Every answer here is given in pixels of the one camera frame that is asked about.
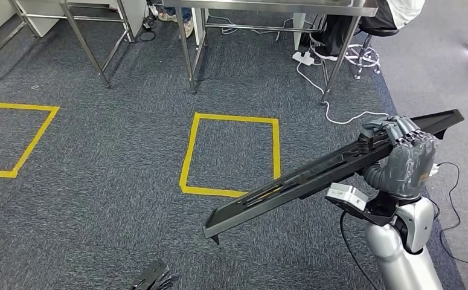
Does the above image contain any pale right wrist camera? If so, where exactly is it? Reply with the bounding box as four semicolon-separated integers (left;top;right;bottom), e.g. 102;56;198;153
325;182;370;211

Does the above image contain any black floor cable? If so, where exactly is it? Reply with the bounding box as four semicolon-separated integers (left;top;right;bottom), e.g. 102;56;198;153
434;162;468;277

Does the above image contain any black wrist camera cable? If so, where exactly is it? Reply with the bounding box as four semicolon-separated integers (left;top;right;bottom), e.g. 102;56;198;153
339;211;379;290

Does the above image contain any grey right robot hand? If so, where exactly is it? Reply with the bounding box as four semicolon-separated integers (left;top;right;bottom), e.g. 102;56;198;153
357;115;438;201

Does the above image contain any black adapter with cable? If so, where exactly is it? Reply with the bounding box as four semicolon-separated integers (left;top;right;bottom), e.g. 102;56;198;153
133;4;157;43

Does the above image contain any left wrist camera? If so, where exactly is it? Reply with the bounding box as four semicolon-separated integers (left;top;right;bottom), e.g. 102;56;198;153
129;259;170;290

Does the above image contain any white power cable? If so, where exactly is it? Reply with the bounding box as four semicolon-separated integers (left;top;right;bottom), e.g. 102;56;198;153
296;62;391;126

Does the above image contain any stainless steel table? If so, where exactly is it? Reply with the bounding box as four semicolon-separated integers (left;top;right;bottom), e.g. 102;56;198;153
0;0;135;89

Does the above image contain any person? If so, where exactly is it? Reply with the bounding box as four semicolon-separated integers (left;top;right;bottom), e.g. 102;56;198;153
158;5;195;39
309;0;426;62

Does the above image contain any white power strip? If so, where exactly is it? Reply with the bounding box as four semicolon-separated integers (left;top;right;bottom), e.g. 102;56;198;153
292;51;315;66

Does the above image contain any black stool with chrome base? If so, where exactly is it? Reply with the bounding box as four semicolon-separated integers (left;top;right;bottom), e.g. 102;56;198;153
345;27;400;80

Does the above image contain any long black plastic frame part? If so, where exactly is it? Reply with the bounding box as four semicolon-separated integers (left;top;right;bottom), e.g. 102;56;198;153
202;109;466;246

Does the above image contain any white table leg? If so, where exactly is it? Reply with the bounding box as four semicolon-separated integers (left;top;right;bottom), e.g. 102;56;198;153
292;11;307;51

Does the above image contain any stainless steel workbench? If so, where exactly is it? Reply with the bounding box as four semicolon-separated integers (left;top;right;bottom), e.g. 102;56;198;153
162;0;379;106

